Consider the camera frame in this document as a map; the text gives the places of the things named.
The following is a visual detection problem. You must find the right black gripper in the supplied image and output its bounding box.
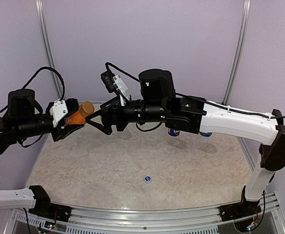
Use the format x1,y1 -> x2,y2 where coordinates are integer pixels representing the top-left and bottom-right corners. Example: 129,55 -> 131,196
85,94 -> 168,133

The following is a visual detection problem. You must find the orange juice bottle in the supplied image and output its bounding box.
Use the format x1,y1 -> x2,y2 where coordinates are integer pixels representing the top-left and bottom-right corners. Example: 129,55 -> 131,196
65,101 -> 95,126

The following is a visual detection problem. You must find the blue bottle cap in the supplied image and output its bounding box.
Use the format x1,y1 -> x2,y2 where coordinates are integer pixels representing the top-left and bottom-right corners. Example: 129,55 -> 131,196
144,176 -> 152,183

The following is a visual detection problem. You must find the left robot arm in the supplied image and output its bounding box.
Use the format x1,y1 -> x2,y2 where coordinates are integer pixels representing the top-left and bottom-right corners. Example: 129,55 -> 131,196
0,89 -> 84,217

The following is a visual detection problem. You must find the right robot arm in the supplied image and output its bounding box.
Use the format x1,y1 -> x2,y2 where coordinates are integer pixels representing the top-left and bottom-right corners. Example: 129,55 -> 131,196
86,69 -> 285,216

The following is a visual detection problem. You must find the Pepsi bottle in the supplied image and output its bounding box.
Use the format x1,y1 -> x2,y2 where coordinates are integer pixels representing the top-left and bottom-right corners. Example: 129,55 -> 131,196
168,128 -> 180,137

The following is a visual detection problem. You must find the blue label water bottle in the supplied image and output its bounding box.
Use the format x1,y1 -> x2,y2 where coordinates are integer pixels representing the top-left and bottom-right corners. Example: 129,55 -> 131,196
200,132 -> 212,137

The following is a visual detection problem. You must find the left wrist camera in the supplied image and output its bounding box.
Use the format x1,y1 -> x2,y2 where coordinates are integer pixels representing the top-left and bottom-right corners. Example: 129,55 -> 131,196
45,98 -> 79,128

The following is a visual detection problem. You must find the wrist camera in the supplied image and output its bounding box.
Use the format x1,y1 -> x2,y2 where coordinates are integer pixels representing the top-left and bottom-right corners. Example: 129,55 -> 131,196
45,98 -> 79,128
100,71 -> 132,106

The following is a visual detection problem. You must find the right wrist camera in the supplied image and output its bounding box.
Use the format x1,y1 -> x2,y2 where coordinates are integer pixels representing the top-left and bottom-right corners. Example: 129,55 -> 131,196
100,71 -> 132,106

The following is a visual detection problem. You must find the left camera cable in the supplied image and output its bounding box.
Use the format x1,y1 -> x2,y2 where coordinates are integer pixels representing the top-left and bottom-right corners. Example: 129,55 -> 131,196
21,66 -> 66,100

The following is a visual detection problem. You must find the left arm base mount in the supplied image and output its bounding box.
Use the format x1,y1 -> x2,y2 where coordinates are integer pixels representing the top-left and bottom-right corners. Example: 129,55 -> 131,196
29,185 -> 72,222

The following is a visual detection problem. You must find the left aluminium post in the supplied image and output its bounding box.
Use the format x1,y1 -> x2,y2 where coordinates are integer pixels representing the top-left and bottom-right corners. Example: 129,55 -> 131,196
35,0 -> 62,98

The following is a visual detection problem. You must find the aluminium post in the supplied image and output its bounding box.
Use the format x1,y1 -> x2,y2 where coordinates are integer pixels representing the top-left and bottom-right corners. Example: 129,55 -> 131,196
35,0 -> 62,98
222,0 -> 251,105

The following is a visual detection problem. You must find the aluminium front rail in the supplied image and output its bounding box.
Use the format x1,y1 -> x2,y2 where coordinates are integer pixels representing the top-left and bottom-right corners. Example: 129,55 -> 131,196
3,194 -> 285,234

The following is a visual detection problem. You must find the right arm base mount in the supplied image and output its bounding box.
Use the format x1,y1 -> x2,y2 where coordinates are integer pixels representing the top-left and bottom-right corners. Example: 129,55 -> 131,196
219,186 -> 262,222

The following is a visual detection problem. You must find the right aluminium post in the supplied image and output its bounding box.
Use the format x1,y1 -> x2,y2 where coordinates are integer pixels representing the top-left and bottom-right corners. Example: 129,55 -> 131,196
222,0 -> 251,105

